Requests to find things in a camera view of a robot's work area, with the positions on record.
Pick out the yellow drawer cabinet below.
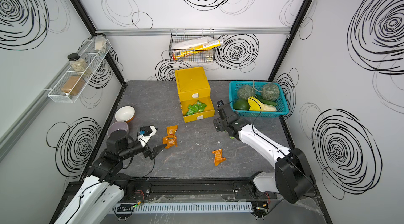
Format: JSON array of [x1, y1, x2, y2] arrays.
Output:
[[175, 67, 210, 102]]

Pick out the yellow drawer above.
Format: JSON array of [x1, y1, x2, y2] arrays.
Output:
[[180, 96, 215, 123]]

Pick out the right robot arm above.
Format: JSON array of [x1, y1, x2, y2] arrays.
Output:
[[213, 100, 316, 204]]

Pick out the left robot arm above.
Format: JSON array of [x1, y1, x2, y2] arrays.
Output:
[[55, 126, 167, 224]]

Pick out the orange cookie packet large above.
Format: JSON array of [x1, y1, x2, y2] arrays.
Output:
[[163, 135, 178, 149]]

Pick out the green avocado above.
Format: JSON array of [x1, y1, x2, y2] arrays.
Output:
[[233, 98, 250, 110]]

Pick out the yellow white cabbage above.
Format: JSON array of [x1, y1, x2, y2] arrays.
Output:
[[248, 97, 277, 112]]

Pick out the left green melon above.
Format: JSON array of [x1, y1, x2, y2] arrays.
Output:
[[237, 85, 256, 100]]

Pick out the green melon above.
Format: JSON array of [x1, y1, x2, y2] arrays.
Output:
[[261, 83, 280, 101], [237, 85, 256, 100]]

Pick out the green cucumber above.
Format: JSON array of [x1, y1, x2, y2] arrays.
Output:
[[256, 94, 278, 107]]

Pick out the white orange bowl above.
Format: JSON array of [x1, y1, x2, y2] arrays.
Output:
[[115, 106, 135, 123]]

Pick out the right green melon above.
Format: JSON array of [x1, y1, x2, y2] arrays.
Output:
[[261, 83, 280, 101]]

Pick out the teal plastic basket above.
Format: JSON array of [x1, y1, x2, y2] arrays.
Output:
[[229, 81, 289, 118]]

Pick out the yellow white package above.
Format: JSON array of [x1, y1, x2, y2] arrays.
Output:
[[171, 36, 224, 60]]

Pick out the black lid spice jar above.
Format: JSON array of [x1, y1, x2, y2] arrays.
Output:
[[67, 53, 92, 78]]

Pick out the clear jar far shelf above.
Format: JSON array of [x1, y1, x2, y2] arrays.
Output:
[[94, 33, 107, 53]]

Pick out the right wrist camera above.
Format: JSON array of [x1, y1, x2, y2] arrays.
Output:
[[217, 100, 224, 108]]

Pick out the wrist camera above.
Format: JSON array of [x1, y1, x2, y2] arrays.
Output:
[[137, 126, 158, 147], [217, 100, 224, 108]]

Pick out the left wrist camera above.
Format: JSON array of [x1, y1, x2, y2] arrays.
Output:
[[137, 126, 158, 147]]

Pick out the white slotted cable duct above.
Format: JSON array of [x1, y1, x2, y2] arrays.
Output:
[[112, 202, 253, 214]]

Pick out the black wire wall basket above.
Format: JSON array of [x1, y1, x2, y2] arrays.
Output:
[[168, 28, 215, 63]]

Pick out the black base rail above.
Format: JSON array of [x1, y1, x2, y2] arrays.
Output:
[[66, 176, 285, 203]]

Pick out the white wire wall shelf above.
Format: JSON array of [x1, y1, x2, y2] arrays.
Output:
[[48, 37, 113, 103]]

